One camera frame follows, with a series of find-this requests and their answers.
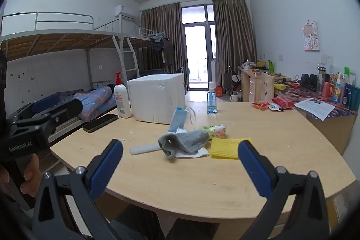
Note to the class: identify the wooden drawer cabinet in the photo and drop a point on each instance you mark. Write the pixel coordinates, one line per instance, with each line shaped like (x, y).
(250, 88)

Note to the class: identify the blue face mask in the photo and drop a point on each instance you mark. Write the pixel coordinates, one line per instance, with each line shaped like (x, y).
(177, 119)

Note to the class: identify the white wall socket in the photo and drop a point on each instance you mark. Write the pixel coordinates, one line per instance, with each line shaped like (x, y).
(326, 59)

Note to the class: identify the yellow foam net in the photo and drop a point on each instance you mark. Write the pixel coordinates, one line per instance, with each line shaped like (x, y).
(225, 148)

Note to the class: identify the orange container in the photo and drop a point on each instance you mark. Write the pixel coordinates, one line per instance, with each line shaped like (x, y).
(219, 90)

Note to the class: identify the white tower fan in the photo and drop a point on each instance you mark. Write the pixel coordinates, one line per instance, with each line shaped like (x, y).
(213, 74)

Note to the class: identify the row of toiletry bottles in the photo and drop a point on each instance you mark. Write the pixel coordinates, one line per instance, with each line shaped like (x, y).
(337, 91)

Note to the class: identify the clear blue spray bottle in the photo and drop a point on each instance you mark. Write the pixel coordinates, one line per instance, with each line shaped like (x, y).
(211, 105)

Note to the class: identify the white paper sheet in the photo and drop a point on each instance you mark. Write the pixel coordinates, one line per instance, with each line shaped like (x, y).
(315, 107)

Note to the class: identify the black headphones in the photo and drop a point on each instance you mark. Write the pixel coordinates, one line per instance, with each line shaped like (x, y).
(309, 81)

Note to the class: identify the floral tissue packet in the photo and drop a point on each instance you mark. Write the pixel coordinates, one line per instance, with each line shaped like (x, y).
(216, 130)

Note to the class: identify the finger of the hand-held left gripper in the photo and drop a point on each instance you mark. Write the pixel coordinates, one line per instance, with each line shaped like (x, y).
(45, 103)
(67, 109)

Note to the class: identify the white foam box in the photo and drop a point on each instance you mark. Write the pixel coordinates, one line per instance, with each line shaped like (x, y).
(154, 96)

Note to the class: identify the glass balcony door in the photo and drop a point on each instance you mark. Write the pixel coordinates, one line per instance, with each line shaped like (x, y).
(197, 54)

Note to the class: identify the white air conditioner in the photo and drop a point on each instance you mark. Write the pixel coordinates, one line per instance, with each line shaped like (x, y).
(123, 10)

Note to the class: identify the black smartphone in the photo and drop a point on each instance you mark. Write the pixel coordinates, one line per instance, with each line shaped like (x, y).
(99, 122)

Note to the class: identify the red snack packet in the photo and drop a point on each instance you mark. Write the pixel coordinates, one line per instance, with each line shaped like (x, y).
(260, 105)
(284, 102)

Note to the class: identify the patterned desk cloth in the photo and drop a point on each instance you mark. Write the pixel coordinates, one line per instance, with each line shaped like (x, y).
(303, 95)

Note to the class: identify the grey sock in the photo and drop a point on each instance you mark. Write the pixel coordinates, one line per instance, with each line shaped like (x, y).
(185, 141)

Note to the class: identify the hanging dark clothes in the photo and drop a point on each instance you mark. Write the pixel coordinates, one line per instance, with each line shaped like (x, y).
(157, 46)

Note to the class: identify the white tissue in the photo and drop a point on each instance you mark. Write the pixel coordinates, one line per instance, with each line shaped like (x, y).
(197, 153)

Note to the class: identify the metal bunk bed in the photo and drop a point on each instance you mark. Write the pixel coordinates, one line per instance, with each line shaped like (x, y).
(135, 40)
(56, 40)

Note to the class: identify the wooden side desk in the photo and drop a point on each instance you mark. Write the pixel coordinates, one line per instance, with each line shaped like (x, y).
(334, 133)

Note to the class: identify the brown curtain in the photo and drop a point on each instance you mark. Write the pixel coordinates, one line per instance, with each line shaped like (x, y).
(233, 40)
(174, 40)

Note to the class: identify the white snack packet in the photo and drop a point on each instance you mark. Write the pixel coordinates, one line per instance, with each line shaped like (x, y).
(274, 107)

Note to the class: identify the white lotion bottle red pump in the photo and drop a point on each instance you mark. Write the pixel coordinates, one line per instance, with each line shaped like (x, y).
(122, 102)

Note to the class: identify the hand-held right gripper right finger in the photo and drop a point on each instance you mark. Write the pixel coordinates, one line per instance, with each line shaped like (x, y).
(254, 169)

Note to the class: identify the cartoon wall poster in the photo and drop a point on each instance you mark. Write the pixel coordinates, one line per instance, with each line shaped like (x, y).
(311, 37)

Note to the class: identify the wooden chair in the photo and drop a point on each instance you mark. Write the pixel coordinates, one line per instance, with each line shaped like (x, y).
(267, 88)

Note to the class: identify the person's left hand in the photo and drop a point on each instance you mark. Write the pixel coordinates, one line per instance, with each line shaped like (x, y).
(31, 172)

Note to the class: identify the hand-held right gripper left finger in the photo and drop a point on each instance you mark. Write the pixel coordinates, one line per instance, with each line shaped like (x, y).
(108, 164)

